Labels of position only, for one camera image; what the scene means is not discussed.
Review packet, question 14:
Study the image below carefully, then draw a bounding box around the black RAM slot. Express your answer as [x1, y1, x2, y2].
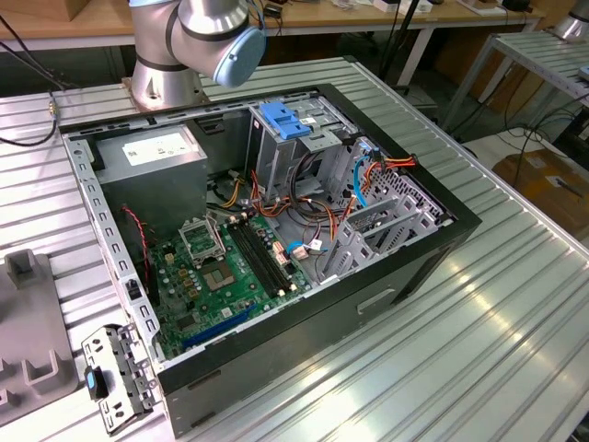
[238, 218, 292, 291]
[228, 222, 281, 297]

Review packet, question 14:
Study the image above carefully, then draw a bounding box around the thin locking lever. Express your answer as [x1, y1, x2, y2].
[205, 211, 228, 259]

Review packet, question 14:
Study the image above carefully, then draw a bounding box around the grey parts rack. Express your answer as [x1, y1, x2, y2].
[0, 248, 83, 425]

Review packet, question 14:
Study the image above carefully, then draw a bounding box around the black cable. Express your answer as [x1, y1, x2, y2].
[0, 40, 66, 147]

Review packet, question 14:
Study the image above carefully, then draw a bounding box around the black blue latch clip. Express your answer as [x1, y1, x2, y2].
[84, 366, 110, 400]

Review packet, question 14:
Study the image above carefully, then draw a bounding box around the black tripod stand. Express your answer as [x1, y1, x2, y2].
[376, 0, 422, 93]

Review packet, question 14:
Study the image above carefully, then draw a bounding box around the CPU socket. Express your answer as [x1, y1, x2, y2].
[200, 260, 238, 294]

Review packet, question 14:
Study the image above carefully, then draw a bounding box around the green motherboard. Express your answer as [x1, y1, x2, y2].
[146, 214, 314, 363]

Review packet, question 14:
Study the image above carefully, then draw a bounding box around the large brown cardboard box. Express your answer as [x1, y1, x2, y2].
[491, 149, 589, 236]

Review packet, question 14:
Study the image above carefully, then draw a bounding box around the small brown box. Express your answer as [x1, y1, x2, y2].
[63, 0, 133, 22]

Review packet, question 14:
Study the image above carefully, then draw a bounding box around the red black twisted wire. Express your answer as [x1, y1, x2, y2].
[121, 205, 154, 282]

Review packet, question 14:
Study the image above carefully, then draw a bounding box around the blue plastic drive latch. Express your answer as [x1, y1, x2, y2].
[259, 101, 313, 142]

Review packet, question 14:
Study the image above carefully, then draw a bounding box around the wooden desk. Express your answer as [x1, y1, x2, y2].
[0, 0, 547, 88]

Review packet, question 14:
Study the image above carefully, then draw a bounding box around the metal socket cover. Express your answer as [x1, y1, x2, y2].
[178, 215, 226, 267]

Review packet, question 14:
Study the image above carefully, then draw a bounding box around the red yellow power wire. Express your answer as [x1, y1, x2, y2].
[363, 154, 418, 194]

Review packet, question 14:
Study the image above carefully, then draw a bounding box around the multicolour wire bundle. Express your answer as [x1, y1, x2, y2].
[206, 169, 352, 241]

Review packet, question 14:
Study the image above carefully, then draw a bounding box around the slatted metal side table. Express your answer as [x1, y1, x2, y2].
[441, 30, 589, 139]

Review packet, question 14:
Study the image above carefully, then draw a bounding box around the blue data wire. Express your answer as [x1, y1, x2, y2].
[352, 145, 383, 209]

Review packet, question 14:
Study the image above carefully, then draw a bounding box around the grey metal disk bay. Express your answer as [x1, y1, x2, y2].
[317, 137, 455, 285]

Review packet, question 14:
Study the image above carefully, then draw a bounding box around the black open PC case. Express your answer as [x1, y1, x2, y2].
[58, 82, 483, 439]

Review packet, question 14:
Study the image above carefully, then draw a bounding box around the grey metal slot bracket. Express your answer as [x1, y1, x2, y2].
[80, 321, 157, 436]

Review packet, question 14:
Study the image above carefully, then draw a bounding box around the grey metal drive cage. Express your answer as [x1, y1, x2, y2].
[246, 101, 360, 204]

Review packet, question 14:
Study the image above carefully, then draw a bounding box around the grey power supply unit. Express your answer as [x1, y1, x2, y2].
[91, 123, 211, 240]

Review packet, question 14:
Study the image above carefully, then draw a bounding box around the blue expansion slot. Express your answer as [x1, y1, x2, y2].
[181, 301, 259, 351]

